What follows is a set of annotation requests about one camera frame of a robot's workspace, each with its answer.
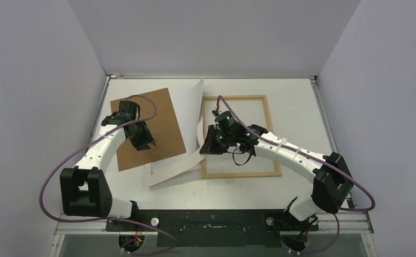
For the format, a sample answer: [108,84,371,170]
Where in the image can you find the light wooden picture frame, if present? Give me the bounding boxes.
[200,95,282,179]

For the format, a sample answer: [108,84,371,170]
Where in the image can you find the white photo paper sheet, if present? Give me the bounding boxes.
[145,79,204,187]

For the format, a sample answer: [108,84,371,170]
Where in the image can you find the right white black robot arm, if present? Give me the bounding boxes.
[199,111,353,230]

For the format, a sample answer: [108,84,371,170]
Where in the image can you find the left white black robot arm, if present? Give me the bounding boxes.
[59,100,156,231]

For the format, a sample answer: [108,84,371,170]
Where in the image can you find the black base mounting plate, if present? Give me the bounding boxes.
[105,209,319,248]

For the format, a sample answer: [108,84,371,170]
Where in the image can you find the aluminium front rail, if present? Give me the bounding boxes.
[54,211,373,235]

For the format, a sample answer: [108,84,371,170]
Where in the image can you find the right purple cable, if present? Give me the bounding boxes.
[217,95,376,255]

